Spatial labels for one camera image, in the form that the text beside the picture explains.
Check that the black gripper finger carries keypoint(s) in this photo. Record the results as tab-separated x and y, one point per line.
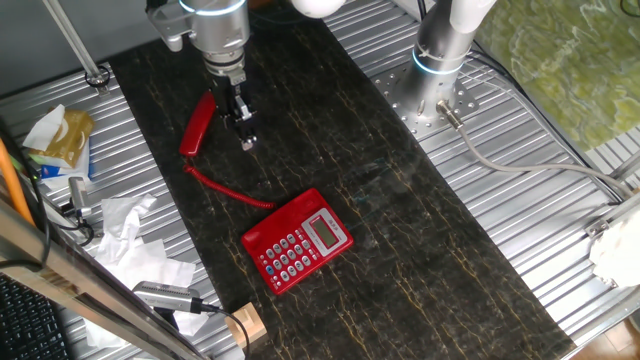
248	134

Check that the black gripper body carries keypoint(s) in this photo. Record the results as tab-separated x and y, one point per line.
231	100

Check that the red telephone handset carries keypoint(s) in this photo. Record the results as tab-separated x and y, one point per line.
197	125

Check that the red telephone base with keypad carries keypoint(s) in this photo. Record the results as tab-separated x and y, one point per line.
300	240

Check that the yellow tissue box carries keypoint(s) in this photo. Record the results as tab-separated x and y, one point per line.
70	137

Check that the metal tripod pole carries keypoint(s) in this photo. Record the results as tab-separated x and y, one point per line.
75	45

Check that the crumpled white tissue paper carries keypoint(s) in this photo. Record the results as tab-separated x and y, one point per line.
135	260

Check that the blue white tissue pack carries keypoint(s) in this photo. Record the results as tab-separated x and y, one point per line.
55	172

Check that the white tissue sheet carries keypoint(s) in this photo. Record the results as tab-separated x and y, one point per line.
42	130

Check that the wooden block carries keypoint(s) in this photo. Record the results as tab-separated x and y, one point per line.
250	325

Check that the black marble pattern mat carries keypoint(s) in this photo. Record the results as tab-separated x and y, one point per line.
400	250

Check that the orange tube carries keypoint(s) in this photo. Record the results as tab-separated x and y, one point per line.
12	185

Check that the black keyboard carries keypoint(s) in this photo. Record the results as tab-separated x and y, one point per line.
25	325

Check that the green marbled mat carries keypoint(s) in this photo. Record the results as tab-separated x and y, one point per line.
575	60

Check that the white crumpled cloth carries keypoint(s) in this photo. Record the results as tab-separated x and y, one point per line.
617	255

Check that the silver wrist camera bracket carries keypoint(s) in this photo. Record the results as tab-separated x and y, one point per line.
167	25

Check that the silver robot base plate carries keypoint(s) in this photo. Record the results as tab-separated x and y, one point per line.
395	95

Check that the small silver camera device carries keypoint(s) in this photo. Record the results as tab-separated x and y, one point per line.
79	192

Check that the silver ribbed camera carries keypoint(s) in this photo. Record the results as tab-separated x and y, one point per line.
165	296

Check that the metal frame bar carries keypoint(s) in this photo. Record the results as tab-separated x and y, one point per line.
75	280

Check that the metal corner bracket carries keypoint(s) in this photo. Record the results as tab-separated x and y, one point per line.
597	228

